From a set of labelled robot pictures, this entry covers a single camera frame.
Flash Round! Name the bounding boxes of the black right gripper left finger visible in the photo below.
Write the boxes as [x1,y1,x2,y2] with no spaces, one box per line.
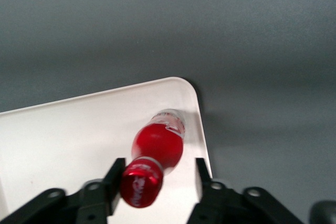
[0,157,127,224]

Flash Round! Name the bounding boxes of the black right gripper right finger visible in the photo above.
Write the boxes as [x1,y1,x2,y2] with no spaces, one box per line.
[185,157,308,224]

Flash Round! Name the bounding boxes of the red coke bottle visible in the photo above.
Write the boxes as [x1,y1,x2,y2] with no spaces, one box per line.
[120,108,187,208]

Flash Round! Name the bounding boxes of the beige rectangular tray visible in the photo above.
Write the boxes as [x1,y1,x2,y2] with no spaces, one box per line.
[0,77,213,217]

